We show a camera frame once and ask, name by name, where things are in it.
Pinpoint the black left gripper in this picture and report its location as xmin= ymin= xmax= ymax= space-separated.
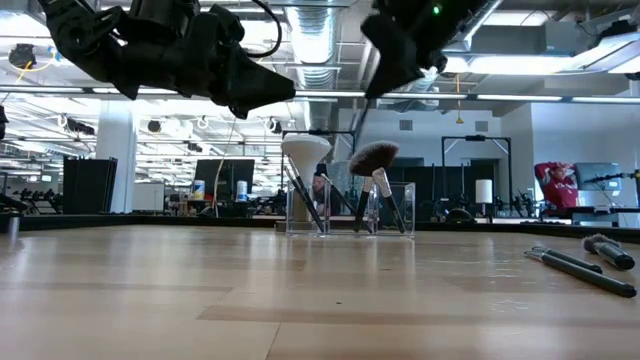
xmin=112 ymin=0 xmax=298 ymax=121

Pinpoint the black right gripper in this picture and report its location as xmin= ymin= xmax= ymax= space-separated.
xmin=359 ymin=0 xmax=494 ymax=100

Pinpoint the black fan makeup brush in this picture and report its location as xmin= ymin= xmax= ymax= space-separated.
xmin=347 ymin=140 xmax=401 ymax=234

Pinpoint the thin black makeup brush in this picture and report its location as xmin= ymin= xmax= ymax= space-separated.
xmin=523 ymin=248 xmax=639 ymax=300
xmin=287 ymin=155 xmax=327 ymax=234
xmin=283 ymin=164 xmax=324 ymax=235
xmin=319 ymin=172 xmax=374 ymax=235

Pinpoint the silver-ferrule black makeup brush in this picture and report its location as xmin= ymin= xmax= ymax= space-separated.
xmin=371 ymin=166 xmax=407 ymax=235
xmin=530 ymin=244 xmax=605 ymax=275

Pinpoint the white dome table lamp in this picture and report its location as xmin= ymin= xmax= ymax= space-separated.
xmin=280 ymin=133 xmax=333 ymax=224

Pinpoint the yellow hanging pendant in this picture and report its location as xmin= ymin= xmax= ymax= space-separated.
xmin=453 ymin=74 xmax=465 ymax=126

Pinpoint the black flat monitor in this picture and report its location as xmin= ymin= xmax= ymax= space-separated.
xmin=193 ymin=158 xmax=257 ymax=205

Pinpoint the person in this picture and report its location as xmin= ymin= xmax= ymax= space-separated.
xmin=533 ymin=160 xmax=581 ymax=211
xmin=310 ymin=172 xmax=332 ymax=216

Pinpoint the clear acrylic brush organizer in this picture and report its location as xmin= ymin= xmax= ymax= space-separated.
xmin=285 ymin=177 xmax=416 ymax=239

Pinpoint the white cylinder lamp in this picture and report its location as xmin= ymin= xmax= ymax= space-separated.
xmin=474 ymin=178 xmax=494 ymax=221

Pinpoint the white building column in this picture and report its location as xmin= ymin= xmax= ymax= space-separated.
xmin=94 ymin=102 xmax=139 ymax=215

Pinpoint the black panel cabinet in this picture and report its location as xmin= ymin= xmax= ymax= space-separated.
xmin=62 ymin=156 xmax=119 ymax=216

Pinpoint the black ceiling device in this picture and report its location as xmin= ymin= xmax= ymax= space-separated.
xmin=8 ymin=43 xmax=39 ymax=69

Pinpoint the grey desktop monitor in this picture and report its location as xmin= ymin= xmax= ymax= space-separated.
xmin=573 ymin=161 xmax=625 ymax=207

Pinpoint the grey office desk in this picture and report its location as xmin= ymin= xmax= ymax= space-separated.
xmin=539 ymin=205 xmax=640 ymax=227

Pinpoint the fluffy powder makeup brush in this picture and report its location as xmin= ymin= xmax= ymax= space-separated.
xmin=581 ymin=233 xmax=637 ymax=272

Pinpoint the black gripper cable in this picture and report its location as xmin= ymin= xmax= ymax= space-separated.
xmin=247 ymin=0 xmax=284 ymax=60

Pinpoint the silver ventilation duct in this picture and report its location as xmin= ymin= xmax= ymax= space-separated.
xmin=283 ymin=0 xmax=342 ymax=92

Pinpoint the black aluminium table frame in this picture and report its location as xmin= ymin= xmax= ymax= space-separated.
xmin=0 ymin=192 xmax=640 ymax=246

